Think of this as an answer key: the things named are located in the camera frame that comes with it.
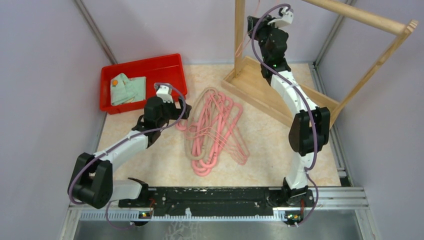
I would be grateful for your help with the green folded cloth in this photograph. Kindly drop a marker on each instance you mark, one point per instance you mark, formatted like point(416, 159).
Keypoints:
point(125, 90)

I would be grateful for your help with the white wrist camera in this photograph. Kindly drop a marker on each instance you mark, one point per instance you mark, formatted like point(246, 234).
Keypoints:
point(165, 93)
point(286, 16)

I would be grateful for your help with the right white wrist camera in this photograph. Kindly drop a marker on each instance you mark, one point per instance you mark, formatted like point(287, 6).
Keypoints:
point(286, 16)

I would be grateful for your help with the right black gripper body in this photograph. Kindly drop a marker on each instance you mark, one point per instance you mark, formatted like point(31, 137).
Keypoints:
point(262, 32)

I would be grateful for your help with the thick pink hanger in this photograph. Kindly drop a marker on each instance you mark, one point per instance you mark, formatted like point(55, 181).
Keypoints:
point(212, 132)
point(202, 152)
point(205, 145)

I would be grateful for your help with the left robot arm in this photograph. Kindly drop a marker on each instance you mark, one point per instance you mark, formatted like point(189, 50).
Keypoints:
point(92, 180)

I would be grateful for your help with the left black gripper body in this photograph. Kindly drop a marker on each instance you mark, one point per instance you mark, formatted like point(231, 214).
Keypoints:
point(170, 112)

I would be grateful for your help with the red plastic bin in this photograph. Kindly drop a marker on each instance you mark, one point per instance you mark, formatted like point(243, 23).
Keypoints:
point(162, 69)

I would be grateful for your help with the wooden hanger rack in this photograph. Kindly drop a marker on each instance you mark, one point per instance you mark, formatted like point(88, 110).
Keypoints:
point(282, 103)

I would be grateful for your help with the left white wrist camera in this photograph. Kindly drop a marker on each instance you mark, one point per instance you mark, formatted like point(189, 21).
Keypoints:
point(165, 93)

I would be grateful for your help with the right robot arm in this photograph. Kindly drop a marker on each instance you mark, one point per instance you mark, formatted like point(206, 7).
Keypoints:
point(309, 130)

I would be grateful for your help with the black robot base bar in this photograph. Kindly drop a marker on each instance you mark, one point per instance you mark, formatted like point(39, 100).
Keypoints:
point(222, 203)

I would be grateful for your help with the beige thick hanger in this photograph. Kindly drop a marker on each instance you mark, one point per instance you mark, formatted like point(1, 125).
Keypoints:
point(208, 95)

